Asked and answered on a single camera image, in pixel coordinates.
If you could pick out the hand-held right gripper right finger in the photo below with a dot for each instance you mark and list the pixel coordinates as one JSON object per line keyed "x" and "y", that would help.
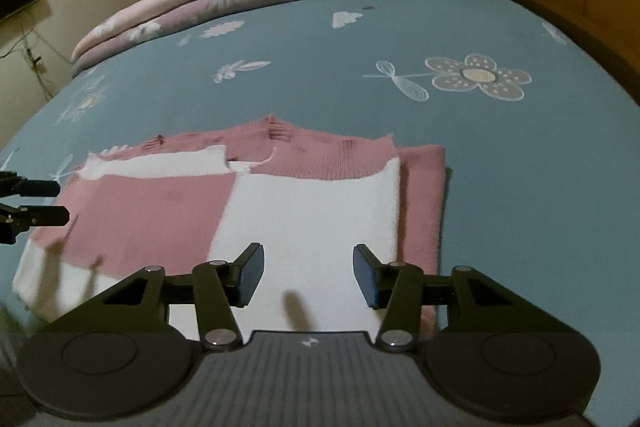
{"x": 365, "y": 279}

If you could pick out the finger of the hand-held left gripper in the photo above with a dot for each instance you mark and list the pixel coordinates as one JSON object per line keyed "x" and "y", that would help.
{"x": 45, "y": 216}
{"x": 35, "y": 188}

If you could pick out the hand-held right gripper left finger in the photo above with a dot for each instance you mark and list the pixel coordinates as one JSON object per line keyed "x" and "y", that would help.
{"x": 252, "y": 274}

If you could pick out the pink and white sweater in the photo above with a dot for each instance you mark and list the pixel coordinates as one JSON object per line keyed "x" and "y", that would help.
{"x": 310, "y": 207}

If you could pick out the bed with blue floral sheet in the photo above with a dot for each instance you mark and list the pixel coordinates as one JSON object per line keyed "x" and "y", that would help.
{"x": 325, "y": 72}

